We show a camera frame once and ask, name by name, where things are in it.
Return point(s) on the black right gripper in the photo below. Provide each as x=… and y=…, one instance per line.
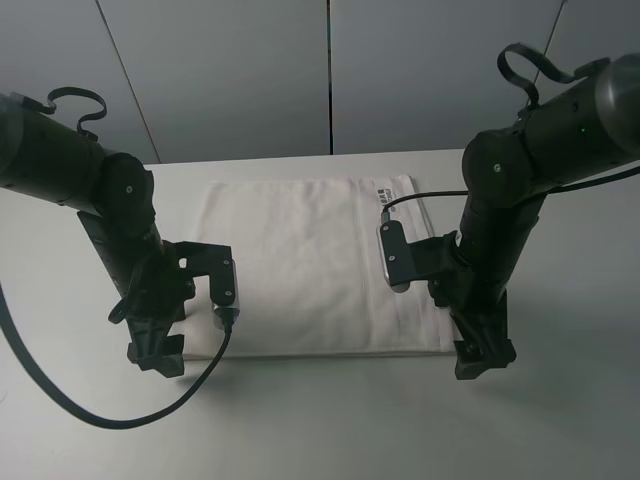
x=476, y=300

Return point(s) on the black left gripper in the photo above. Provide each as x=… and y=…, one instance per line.
x=152, y=302

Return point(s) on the white towel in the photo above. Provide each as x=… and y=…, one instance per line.
x=310, y=274

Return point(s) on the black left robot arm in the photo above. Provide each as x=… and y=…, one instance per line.
x=112, y=195

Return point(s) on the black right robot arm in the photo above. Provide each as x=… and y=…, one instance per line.
x=575, y=125

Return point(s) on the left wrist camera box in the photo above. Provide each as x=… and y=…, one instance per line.
x=214, y=262

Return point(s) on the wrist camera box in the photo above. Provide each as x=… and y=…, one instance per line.
x=214, y=262
x=430, y=259

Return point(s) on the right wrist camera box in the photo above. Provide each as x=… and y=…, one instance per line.
x=430, y=259

